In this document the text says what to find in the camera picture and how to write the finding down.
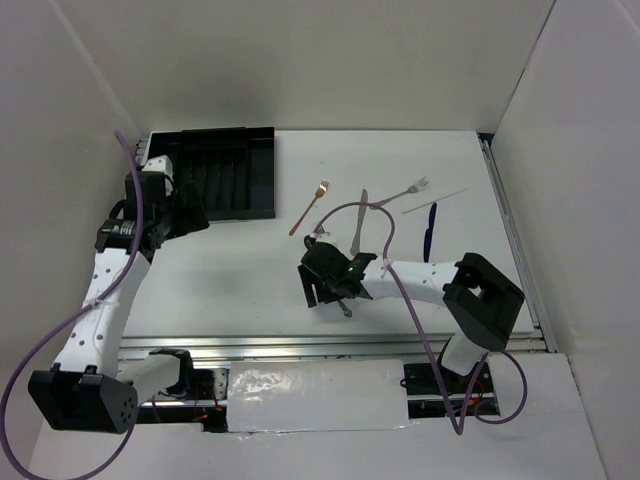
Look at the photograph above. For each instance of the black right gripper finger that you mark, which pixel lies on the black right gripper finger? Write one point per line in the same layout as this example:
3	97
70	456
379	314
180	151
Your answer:
308	280
328	291

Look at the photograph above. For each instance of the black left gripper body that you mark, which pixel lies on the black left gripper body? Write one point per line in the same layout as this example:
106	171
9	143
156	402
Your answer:
177	219

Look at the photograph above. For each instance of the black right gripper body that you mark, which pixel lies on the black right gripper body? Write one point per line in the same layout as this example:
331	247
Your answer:
326	279

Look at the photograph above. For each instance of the rainbow iridescent ornate spoon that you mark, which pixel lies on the rainbow iridescent ornate spoon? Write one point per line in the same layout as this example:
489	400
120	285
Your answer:
347	312

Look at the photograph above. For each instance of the silver ornate table knife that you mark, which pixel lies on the silver ornate table knife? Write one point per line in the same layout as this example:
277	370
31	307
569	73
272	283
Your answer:
355	245

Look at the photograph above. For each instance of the copper rose gold fork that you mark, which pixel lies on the copper rose gold fork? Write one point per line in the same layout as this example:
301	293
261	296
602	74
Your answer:
319	193

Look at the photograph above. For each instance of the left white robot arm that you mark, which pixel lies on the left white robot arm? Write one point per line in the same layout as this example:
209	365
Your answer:
86	389

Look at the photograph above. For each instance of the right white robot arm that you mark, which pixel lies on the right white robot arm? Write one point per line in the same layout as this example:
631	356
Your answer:
484	303

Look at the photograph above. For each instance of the black cutlery organizer tray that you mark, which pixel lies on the black cutlery organizer tray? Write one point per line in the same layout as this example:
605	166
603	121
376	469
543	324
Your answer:
232	169

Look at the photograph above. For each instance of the dark blue serrated knife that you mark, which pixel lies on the dark blue serrated knife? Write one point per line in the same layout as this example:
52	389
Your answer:
428	236

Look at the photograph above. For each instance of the white foil-edged front panel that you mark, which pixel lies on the white foil-edged front panel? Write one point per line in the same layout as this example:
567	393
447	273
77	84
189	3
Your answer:
316	396

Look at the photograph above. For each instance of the silver ornate fork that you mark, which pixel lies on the silver ornate fork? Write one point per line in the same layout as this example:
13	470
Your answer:
412	189

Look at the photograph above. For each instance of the white chopstick far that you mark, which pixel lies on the white chopstick far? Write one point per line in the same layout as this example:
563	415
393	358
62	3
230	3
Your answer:
436	200

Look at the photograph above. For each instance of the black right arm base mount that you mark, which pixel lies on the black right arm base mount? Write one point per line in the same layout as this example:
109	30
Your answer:
420	379

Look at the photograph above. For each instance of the aluminium right side rail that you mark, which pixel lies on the aluminium right side rail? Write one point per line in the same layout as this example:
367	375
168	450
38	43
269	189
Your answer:
535	306

